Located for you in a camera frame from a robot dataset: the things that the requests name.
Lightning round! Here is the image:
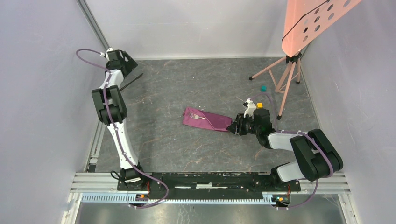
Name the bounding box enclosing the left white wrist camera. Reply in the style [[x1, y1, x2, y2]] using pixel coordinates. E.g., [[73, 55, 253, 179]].
[[99, 48, 114, 61]]

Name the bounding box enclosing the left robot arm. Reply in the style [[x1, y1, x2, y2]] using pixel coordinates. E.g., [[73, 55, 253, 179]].
[[92, 48, 147, 190]]

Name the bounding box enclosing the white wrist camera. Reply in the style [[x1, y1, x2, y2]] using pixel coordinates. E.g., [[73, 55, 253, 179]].
[[243, 98, 257, 118], [99, 48, 114, 61]]

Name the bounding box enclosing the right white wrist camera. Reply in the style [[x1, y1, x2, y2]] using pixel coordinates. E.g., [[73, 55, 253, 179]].
[[243, 98, 257, 118]]

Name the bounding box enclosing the black knife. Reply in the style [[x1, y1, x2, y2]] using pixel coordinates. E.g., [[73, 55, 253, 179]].
[[120, 73, 144, 91]]

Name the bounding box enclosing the purple cloth napkin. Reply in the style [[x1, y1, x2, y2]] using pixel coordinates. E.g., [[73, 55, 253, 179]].
[[182, 107, 233, 132]]

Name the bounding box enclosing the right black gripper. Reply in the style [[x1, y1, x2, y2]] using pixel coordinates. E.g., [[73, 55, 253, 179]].
[[226, 113, 260, 136]]

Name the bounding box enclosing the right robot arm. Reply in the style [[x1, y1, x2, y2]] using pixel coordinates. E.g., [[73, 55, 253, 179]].
[[227, 109, 344, 190]]

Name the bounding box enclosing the silver fork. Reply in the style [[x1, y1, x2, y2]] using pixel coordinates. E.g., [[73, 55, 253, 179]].
[[186, 112, 214, 130]]

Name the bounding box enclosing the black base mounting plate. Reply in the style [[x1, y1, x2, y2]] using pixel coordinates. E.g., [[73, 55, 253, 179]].
[[117, 172, 301, 200]]

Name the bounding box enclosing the pink music stand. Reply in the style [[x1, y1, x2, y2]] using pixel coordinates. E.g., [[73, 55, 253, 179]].
[[249, 0, 361, 120]]

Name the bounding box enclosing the aluminium frame rail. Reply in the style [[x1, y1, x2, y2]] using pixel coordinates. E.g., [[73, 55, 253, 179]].
[[76, 0, 120, 173]]

